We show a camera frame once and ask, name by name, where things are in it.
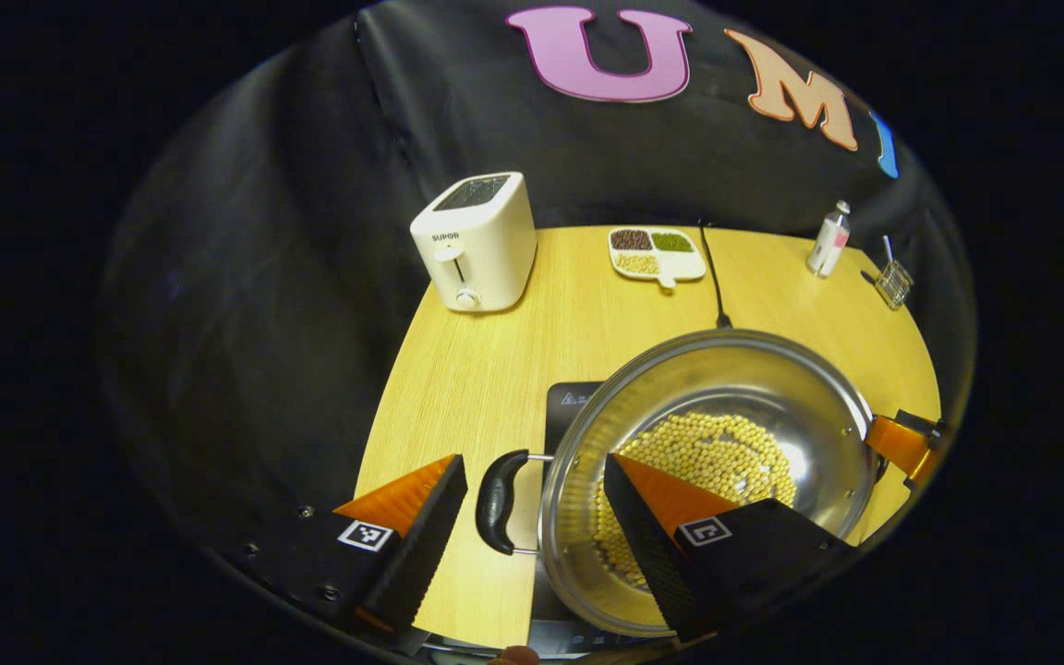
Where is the small wire basket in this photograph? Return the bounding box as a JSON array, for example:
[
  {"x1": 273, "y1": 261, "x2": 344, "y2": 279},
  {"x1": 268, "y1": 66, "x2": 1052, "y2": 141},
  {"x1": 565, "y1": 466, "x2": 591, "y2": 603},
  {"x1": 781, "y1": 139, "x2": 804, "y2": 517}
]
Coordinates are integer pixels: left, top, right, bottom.
[{"x1": 874, "y1": 260, "x2": 914, "y2": 309}]

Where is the pile of yellow soybeans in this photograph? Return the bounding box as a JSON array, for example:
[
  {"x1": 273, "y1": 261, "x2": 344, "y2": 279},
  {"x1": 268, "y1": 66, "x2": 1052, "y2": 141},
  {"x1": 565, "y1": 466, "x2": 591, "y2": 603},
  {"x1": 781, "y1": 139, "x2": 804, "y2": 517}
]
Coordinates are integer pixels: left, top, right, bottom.
[{"x1": 592, "y1": 412, "x2": 798, "y2": 592}]

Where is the black backdrop cloth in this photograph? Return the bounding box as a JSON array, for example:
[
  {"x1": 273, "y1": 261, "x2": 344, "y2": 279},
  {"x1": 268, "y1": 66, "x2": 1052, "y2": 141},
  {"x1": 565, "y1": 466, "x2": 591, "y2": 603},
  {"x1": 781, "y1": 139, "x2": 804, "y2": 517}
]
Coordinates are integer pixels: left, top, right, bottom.
[{"x1": 98, "y1": 0, "x2": 976, "y2": 574}]

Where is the white toaster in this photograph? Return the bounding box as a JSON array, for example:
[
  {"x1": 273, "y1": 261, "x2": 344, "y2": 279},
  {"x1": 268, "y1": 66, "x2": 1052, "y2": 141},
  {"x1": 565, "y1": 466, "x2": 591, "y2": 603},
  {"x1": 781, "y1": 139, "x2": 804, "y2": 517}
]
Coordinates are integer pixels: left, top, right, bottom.
[{"x1": 409, "y1": 172, "x2": 538, "y2": 313}]

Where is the white divided bean dish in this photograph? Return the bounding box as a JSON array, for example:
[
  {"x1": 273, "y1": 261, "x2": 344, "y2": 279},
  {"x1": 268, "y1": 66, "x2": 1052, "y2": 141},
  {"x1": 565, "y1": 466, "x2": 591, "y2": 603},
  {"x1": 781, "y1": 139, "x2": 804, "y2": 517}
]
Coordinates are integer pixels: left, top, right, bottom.
[{"x1": 608, "y1": 227, "x2": 707, "y2": 290}]

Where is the steel pot with black handles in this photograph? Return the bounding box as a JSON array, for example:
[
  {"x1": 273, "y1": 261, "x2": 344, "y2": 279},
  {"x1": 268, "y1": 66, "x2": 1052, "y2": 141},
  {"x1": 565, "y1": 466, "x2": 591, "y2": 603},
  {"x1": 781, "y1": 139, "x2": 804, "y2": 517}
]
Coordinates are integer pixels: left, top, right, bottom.
[{"x1": 476, "y1": 329, "x2": 889, "y2": 638}]

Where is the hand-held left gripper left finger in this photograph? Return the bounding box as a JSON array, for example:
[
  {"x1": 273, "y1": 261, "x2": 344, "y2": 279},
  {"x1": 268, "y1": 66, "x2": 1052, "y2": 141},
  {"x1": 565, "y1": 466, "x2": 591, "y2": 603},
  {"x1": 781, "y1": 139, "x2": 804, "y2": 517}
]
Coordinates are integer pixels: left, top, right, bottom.
[{"x1": 235, "y1": 453, "x2": 469, "y2": 636}]

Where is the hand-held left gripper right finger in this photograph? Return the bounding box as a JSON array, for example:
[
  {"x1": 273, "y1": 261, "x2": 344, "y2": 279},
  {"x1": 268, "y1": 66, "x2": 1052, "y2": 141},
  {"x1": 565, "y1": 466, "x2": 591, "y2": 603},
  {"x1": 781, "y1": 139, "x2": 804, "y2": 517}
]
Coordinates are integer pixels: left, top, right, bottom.
[{"x1": 602, "y1": 451, "x2": 858, "y2": 645}]

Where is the black induction cooktop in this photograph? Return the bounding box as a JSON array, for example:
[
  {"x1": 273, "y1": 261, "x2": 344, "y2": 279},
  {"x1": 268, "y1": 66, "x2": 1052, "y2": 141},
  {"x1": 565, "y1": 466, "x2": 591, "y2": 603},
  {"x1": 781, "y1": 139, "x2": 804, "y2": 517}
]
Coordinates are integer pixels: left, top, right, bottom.
[{"x1": 525, "y1": 381, "x2": 681, "y2": 659}]

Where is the clear bottle with pink label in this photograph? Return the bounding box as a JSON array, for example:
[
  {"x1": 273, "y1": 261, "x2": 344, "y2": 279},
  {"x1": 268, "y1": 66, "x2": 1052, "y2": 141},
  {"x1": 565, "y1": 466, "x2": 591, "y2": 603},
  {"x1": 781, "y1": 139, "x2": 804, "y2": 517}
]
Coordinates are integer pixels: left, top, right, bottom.
[{"x1": 805, "y1": 200, "x2": 852, "y2": 280}]

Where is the black power cable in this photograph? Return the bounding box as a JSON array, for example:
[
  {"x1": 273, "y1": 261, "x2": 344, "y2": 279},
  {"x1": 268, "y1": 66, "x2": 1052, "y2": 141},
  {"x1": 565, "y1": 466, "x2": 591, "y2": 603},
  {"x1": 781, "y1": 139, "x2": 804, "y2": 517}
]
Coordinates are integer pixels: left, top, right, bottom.
[{"x1": 698, "y1": 219, "x2": 733, "y2": 331}]

